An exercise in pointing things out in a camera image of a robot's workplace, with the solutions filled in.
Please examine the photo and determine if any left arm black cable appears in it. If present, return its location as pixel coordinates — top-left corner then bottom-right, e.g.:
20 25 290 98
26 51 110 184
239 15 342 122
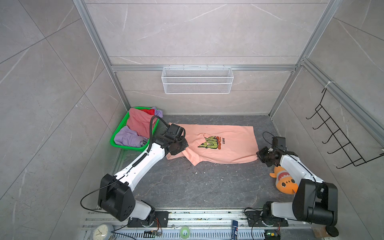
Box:
79 115 187 240

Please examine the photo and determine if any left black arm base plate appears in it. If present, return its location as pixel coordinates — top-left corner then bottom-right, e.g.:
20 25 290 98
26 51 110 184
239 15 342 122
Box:
128 211 169 228

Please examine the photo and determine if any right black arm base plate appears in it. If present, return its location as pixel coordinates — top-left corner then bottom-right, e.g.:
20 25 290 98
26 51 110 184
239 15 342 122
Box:
244 201 289 227

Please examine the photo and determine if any small black circuit board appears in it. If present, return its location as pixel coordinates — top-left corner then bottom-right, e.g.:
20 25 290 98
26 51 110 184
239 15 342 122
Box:
143 230 163 238

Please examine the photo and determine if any white wire mesh wall basket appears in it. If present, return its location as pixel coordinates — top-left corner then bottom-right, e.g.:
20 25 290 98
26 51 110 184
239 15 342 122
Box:
161 67 234 95

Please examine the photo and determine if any orange shark plush toy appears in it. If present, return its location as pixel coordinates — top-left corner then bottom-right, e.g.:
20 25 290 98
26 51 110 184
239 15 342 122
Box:
270 166 299 195

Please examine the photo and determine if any small green circuit board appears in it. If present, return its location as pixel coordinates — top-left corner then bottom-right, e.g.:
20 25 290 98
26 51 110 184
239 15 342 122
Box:
265 230 281 240

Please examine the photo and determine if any green tape roll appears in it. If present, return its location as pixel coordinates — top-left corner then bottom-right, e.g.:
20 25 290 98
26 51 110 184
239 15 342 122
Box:
180 226 191 240

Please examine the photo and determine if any white analog clock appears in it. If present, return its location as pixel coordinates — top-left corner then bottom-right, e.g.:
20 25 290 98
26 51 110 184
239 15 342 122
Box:
91 223 115 240

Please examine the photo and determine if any red t-shirt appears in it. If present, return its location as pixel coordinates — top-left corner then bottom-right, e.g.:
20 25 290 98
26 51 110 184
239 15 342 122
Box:
141 109 156 116

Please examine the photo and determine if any peach pink printed t-shirt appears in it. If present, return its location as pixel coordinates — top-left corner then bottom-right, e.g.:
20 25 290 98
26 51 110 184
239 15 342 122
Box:
166 124 259 166

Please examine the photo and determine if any blue spray can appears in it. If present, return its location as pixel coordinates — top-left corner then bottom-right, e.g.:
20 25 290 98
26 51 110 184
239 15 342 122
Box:
231 220 238 240

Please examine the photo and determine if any dusty rose t-shirt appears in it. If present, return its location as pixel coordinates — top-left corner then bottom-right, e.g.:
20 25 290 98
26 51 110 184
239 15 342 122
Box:
127 108 152 138

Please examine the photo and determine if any black wire hook rack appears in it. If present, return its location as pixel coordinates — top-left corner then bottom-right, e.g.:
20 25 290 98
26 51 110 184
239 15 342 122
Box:
306 88 384 170

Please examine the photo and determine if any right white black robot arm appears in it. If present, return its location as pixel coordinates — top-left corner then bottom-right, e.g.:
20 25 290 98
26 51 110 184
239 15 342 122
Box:
257 137 338 227

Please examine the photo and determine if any brown jar black lid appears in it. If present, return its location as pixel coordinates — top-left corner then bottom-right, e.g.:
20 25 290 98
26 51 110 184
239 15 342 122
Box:
312 226 339 239

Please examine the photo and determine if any aluminium mounting rail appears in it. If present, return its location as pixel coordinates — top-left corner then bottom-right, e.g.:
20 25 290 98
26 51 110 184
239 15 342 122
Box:
77 209 319 240

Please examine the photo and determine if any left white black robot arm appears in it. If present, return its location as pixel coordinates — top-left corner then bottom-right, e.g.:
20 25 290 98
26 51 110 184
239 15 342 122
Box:
98 124 188 226

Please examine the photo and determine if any lavender purple t-shirt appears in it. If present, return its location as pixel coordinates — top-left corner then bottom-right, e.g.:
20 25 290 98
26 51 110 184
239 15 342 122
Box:
113 106 164 148

